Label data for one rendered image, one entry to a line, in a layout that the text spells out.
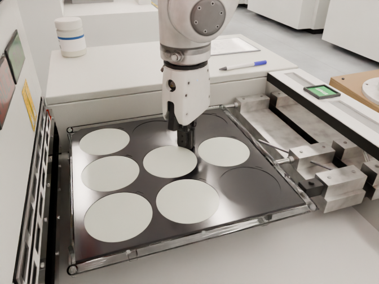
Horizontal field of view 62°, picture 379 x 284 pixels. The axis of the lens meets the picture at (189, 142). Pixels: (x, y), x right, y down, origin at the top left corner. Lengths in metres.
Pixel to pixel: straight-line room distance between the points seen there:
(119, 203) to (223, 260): 0.19
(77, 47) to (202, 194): 0.60
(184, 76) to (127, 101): 0.26
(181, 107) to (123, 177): 0.16
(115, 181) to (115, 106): 0.24
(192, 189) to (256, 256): 0.15
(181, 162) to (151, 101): 0.22
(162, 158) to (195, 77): 0.17
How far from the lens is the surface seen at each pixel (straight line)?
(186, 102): 0.53
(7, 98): 0.44
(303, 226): 0.61
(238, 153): 0.62
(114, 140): 0.67
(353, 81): 1.04
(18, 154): 0.45
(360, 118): 0.69
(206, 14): 0.42
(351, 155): 0.65
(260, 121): 0.77
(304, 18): 5.29
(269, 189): 0.55
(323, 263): 0.57
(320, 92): 0.75
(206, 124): 0.70
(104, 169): 0.59
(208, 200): 0.51
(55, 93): 0.75
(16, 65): 0.53
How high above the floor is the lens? 1.25
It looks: 33 degrees down
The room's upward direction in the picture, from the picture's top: straight up
